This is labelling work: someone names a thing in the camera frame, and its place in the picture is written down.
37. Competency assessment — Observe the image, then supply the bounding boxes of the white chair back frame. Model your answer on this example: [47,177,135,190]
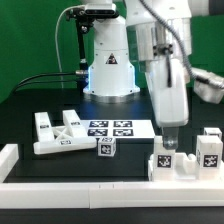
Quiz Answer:
[33,110,97,155]

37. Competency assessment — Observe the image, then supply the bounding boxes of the white seat block with pegs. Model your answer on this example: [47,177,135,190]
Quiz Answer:
[148,153,196,182]

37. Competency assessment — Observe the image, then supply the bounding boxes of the black camera on stand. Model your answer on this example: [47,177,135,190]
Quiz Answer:
[66,3,119,21]

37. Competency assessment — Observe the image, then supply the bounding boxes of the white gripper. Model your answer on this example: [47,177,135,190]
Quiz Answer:
[145,57,189,149]

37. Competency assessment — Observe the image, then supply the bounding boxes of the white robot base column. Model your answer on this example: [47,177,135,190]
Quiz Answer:
[83,15,140,103]

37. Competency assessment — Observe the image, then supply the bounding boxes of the grey camera cable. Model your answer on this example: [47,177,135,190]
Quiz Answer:
[54,4,81,89]

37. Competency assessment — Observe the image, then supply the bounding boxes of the white right barrier rail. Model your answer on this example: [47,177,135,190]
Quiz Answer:
[220,157,224,182]

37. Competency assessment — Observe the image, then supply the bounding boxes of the white chair seat plate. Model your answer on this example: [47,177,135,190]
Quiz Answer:
[81,120,155,142]

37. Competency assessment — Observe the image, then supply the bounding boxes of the white front barrier rail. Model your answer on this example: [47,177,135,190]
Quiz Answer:
[0,182,224,209]

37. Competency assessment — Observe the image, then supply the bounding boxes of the white left barrier rail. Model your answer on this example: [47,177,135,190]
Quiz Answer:
[0,144,19,184]

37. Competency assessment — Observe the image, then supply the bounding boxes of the black cables on table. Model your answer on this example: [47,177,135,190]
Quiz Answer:
[11,70,84,96]

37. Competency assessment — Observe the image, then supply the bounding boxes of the white tagged cube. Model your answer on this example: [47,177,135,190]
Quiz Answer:
[204,127,222,139]
[98,136,116,157]

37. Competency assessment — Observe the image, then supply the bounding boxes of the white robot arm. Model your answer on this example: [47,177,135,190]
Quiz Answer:
[125,0,224,150]

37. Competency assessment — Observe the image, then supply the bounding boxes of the white barrier rail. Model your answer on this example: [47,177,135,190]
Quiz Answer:
[0,182,224,209]
[0,144,19,184]
[220,157,224,182]

